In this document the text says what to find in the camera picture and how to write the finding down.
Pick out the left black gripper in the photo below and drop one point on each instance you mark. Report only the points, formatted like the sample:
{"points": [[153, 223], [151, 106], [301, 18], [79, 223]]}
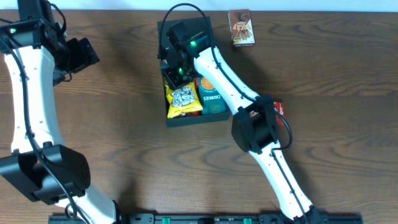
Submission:
{"points": [[86, 53]]}

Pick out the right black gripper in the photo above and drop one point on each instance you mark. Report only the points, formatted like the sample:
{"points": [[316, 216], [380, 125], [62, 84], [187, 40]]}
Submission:
{"points": [[177, 80]]}

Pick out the yellow Hacks candy bag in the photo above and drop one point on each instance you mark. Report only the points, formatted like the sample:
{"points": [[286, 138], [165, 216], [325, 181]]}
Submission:
{"points": [[182, 100]]}

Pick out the black gift box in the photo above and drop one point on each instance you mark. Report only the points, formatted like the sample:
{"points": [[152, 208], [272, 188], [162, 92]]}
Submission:
{"points": [[194, 25]]}

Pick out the teal Chunkies cookie box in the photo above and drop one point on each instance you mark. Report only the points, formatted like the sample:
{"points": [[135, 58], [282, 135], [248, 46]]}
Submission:
{"points": [[210, 99]]}

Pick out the brown Pocky snack box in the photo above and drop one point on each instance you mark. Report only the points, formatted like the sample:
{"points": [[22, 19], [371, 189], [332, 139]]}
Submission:
{"points": [[241, 29]]}

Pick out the red Hacks candy bag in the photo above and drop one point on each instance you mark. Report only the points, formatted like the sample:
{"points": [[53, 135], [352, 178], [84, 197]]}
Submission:
{"points": [[195, 113]]}

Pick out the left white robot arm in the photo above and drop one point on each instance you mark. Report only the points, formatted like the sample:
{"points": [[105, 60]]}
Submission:
{"points": [[41, 167]]}

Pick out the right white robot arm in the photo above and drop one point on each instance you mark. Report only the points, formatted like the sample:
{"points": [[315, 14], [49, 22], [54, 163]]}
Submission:
{"points": [[254, 127]]}

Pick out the red Hello Panda box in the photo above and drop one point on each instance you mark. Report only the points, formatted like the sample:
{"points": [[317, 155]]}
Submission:
{"points": [[280, 109]]}

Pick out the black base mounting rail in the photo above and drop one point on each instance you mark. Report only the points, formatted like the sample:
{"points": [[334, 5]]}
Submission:
{"points": [[148, 218]]}

